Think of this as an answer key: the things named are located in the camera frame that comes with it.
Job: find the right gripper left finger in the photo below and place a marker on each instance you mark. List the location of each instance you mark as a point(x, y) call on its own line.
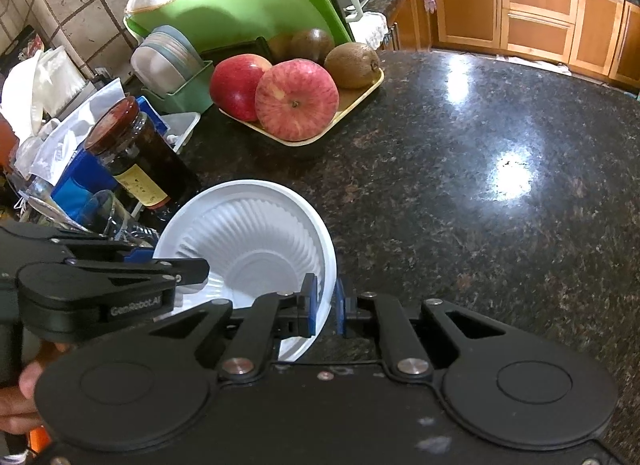
point(258, 330)

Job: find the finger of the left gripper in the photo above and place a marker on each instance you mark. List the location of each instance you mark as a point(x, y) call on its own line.
point(178, 271)
point(103, 251)

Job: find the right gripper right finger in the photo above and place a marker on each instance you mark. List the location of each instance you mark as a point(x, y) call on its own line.
point(381, 318)

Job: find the white ribbed bowl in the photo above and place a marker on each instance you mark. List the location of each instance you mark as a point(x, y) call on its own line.
point(258, 237)

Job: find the person's left hand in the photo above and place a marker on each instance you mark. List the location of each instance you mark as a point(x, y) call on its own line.
point(18, 412)

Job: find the clear glass cup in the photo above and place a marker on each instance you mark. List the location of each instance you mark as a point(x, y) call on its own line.
point(103, 214)

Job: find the dark jar red lid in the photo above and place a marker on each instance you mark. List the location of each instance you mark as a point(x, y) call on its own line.
point(127, 144)

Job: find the blue carton box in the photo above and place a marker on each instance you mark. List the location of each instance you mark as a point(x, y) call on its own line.
point(85, 174)

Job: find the red apple left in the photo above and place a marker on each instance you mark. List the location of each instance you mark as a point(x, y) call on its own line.
point(234, 82)

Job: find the red apple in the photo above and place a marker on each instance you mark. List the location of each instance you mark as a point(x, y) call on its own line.
point(296, 100)
point(234, 82)

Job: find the red apple right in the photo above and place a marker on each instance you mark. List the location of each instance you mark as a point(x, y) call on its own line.
point(296, 100)

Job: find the yellow fruit tray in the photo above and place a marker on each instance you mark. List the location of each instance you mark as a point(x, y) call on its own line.
point(350, 100)

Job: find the brown kiwi fruit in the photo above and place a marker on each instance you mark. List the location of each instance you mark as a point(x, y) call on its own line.
point(352, 65)

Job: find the green cutting board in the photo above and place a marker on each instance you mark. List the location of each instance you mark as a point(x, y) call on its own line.
point(209, 24)

